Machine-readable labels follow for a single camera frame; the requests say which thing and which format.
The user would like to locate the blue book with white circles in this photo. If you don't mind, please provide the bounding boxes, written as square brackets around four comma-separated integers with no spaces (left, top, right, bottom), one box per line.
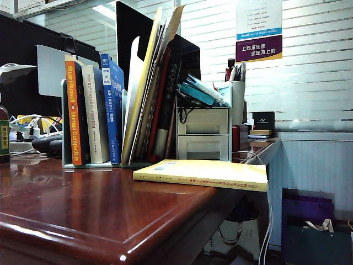
[100,52,125,165]

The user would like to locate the thin red book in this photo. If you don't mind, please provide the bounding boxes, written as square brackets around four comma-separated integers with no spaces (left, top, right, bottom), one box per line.
[147,46,172,162]

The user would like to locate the black book with white title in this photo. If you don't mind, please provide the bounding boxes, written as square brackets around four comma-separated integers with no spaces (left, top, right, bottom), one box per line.
[154,41,184,160]

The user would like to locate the yellow paperback book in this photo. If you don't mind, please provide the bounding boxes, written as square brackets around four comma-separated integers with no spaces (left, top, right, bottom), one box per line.
[132,158,269,193]

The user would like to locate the cream white paperback book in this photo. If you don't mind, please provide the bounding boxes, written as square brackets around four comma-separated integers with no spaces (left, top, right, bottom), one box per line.
[81,65,111,164]

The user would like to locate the orange spine Human Compatible book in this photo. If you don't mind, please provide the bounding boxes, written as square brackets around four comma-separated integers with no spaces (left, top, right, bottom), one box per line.
[65,54,92,166]

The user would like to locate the pale green book rack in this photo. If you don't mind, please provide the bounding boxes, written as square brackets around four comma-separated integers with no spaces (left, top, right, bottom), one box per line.
[61,79,127,169]

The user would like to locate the white desktop drawer unit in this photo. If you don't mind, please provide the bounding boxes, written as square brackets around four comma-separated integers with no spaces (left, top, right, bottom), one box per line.
[175,106,232,162]

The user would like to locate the teal box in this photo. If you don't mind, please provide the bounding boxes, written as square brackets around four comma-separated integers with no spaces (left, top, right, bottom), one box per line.
[179,82,215,106]

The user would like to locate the yellow folder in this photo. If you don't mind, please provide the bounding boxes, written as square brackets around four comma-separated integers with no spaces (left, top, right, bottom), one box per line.
[120,6,163,166]

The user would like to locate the teal books on drawers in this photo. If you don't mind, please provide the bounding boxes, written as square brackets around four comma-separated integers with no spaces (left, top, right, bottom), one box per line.
[186,73,232,108]

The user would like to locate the dark red box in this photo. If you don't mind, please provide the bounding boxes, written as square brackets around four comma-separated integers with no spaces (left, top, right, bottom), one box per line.
[231,124,249,152]

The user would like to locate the white pen holder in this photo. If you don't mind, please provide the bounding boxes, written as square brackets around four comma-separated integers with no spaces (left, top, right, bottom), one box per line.
[230,80,246,126]

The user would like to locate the white plastic folder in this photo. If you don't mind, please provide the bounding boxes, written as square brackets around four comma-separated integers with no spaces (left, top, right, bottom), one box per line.
[122,36,146,155]

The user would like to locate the red marker with black cap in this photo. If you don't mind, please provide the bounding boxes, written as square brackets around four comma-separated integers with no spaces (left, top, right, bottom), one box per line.
[226,58,236,82]

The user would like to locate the small stack of notebooks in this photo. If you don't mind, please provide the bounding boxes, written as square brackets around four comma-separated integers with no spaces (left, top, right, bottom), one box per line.
[249,129,273,139]

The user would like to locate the small black box with logo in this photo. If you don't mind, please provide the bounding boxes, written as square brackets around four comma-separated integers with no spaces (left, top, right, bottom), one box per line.
[252,111,276,130]

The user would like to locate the leaning folders and books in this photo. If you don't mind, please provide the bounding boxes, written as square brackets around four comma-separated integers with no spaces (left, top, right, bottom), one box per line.
[137,4,185,158]

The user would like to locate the black file holder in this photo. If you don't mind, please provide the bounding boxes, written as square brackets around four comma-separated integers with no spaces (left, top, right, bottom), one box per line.
[115,1,201,96]

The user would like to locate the purple sign with white text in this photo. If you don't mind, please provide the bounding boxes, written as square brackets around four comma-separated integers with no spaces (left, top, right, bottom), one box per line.
[236,34,284,63]

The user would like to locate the white paper bag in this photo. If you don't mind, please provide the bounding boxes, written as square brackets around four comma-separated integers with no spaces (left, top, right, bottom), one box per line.
[212,219,260,257]

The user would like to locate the black padded case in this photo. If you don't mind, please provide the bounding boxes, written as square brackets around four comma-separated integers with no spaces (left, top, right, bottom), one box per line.
[31,134,63,157]

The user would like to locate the white paper poster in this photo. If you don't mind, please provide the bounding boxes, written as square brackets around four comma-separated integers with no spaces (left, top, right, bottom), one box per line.
[236,0,284,41]

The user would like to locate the purple paper bag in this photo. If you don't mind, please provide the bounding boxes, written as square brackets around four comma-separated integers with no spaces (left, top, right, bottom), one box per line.
[282,189,334,226]

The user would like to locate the brown bottle with green label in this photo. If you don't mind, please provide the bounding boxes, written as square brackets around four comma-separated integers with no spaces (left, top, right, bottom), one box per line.
[0,103,11,164]

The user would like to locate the black computer monitor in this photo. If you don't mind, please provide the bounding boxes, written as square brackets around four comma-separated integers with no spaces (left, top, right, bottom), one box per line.
[0,13,113,116]

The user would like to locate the black cable bundle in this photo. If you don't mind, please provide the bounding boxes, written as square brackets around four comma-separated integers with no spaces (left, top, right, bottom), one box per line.
[175,92,212,124]

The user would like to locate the white charging cable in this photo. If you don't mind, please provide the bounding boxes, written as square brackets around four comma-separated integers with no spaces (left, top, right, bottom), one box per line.
[231,151,274,265]

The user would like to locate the white power strip with cables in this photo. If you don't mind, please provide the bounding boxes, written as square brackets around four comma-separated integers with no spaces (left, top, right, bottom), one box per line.
[9,114,63,143]

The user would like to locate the dark green bag beige handles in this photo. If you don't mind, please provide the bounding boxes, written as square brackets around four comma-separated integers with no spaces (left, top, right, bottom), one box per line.
[285,219,353,265]

